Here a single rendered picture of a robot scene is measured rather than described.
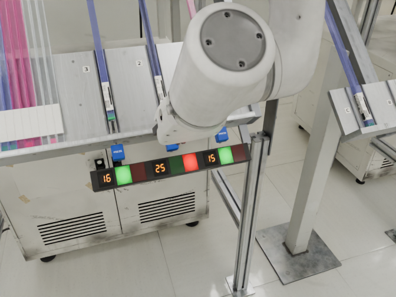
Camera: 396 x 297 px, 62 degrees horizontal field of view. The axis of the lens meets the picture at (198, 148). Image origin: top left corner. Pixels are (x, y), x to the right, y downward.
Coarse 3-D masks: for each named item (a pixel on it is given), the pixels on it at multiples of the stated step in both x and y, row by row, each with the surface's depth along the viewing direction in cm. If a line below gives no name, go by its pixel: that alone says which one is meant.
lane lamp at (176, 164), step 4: (176, 156) 70; (180, 156) 70; (172, 160) 69; (176, 160) 70; (180, 160) 70; (172, 164) 69; (176, 164) 69; (180, 164) 70; (172, 168) 69; (176, 168) 69; (180, 168) 69; (172, 172) 69; (176, 172) 69; (180, 172) 69
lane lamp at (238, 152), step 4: (240, 144) 73; (232, 148) 73; (236, 148) 73; (240, 148) 73; (232, 152) 72; (236, 152) 73; (240, 152) 73; (244, 152) 73; (236, 156) 72; (240, 156) 73; (244, 156) 73; (236, 160) 72; (240, 160) 72
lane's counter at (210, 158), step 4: (204, 152) 71; (208, 152) 71; (212, 152) 72; (204, 156) 71; (208, 156) 71; (212, 156) 71; (216, 156) 72; (204, 160) 71; (208, 160) 71; (212, 160) 71; (216, 160) 71; (208, 164) 71; (212, 164) 71; (216, 164) 71
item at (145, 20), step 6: (138, 0) 73; (144, 0) 73; (144, 6) 73; (144, 12) 73; (144, 18) 73; (144, 24) 72; (144, 30) 72; (150, 30) 72; (150, 36) 72; (150, 42) 72; (150, 48) 71; (150, 54) 71; (156, 54) 71; (156, 60) 71; (156, 66) 71; (156, 72) 70
